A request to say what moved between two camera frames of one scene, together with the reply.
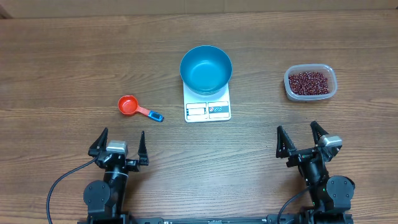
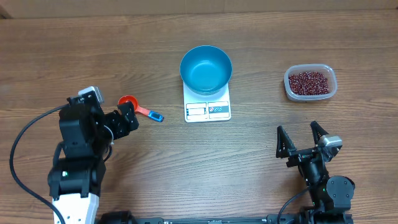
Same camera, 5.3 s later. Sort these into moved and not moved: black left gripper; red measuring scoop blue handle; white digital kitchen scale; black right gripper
Moved: black left gripper
Not moved: red measuring scoop blue handle; black right gripper; white digital kitchen scale
